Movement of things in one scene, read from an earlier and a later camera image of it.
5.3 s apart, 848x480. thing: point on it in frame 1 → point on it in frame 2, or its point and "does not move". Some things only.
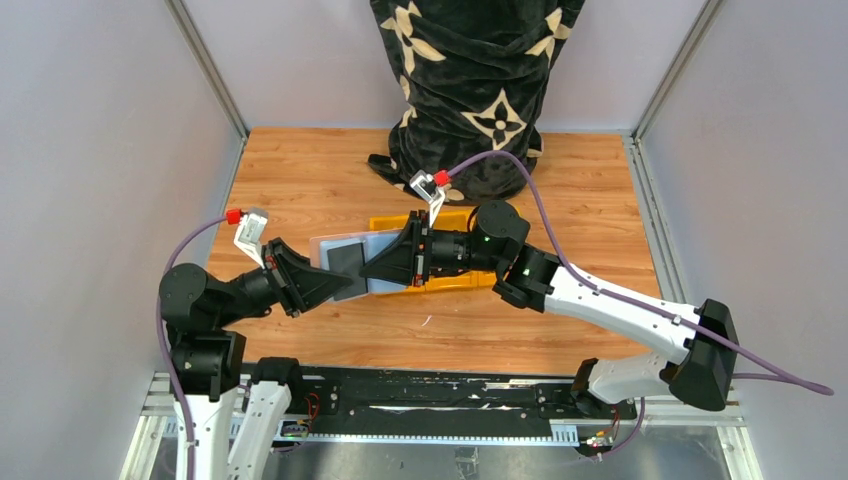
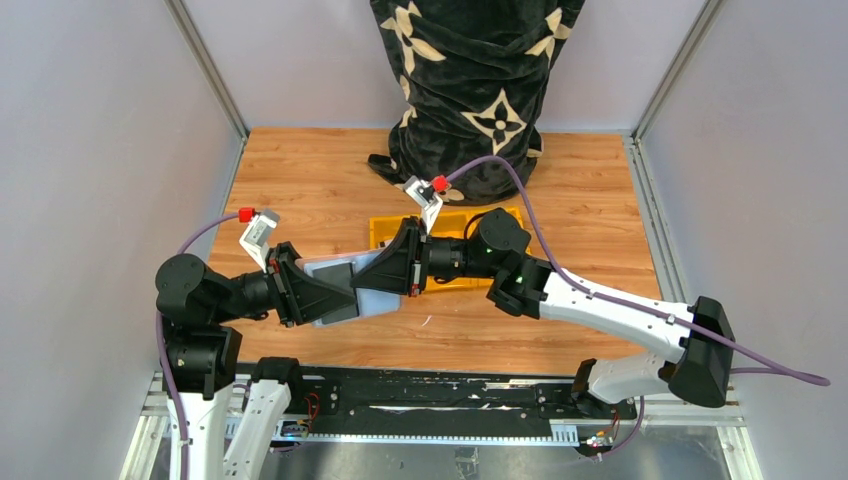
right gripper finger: (395, 262) does not move
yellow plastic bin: (395, 222) does not move
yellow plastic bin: (451, 220) does not move
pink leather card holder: (373, 243) → (370, 301)
